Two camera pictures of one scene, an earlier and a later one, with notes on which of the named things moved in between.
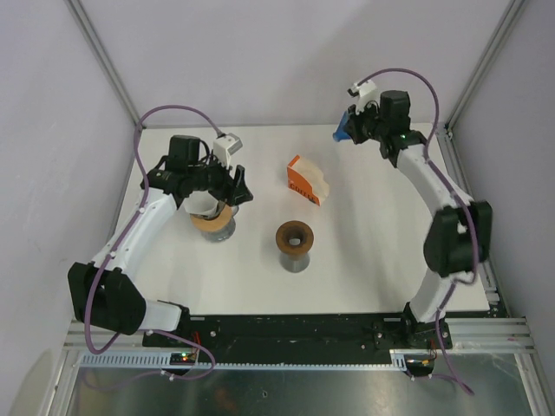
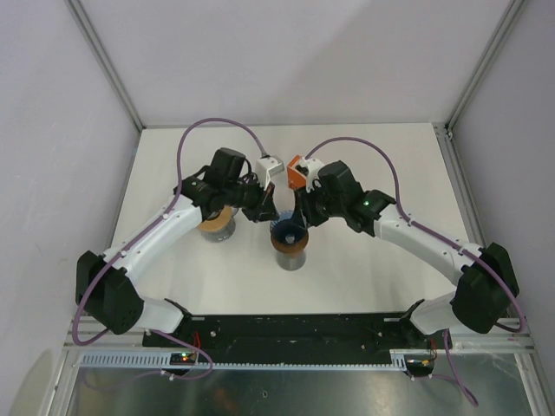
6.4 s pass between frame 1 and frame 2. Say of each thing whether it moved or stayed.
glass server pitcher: stayed
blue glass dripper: moved
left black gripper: moved
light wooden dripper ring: stayed
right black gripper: moved
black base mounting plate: stayed
